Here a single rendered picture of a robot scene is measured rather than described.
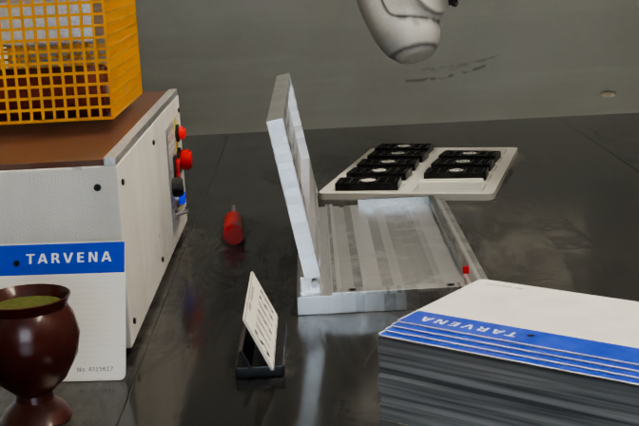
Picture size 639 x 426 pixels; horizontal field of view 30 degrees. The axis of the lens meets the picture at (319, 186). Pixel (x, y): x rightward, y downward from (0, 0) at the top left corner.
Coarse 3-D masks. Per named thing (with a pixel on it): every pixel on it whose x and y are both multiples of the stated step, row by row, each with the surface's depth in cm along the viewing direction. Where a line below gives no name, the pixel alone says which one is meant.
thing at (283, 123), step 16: (288, 80) 158; (272, 96) 143; (288, 96) 147; (272, 112) 128; (288, 112) 161; (272, 128) 123; (288, 128) 151; (272, 144) 123; (288, 144) 123; (304, 144) 167; (288, 160) 123; (304, 160) 166; (288, 176) 124; (304, 176) 154; (288, 192) 124; (304, 192) 144; (288, 208) 124; (304, 208) 125; (304, 224) 125; (304, 240) 125; (304, 256) 125; (304, 272) 126; (320, 272) 127
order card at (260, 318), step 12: (252, 276) 120; (252, 288) 117; (252, 300) 114; (264, 300) 120; (252, 312) 111; (264, 312) 117; (252, 324) 108; (264, 324) 114; (276, 324) 119; (252, 336) 106; (264, 336) 111; (276, 336) 116; (264, 348) 108
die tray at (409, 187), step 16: (432, 160) 206; (512, 160) 204; (416, 176) 193; (496, 176) 190; (320, 192) 184; (336, 192) 184; (352, 192) 183; (368, 192) 182; (384, 192) 182; (400, 192) 181; (416, 192) 181; (432, 192) 180; (448, 192) 179; (464, 192) 179; (480, 192) 178; (496, 192) 182
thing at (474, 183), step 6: (420, 180) 184; (426, 180) 184; (432, 180) 184; (438, 180) 183; (444, 180) 183; (450, 180) 183; (456, 180) 183; (462, 180) 183; (468, 180) 183; (474, 180) 182; (480, 180) 181; (420, 186) 182; (426, 186) 182; (432, 186) 181; (438, 186) 181; (444, 186) 181; (450, 186) 181; (456, 186) 181; (462, 186) 181; (468, 186) 180; (474, 186) 180; (480, 186) 180
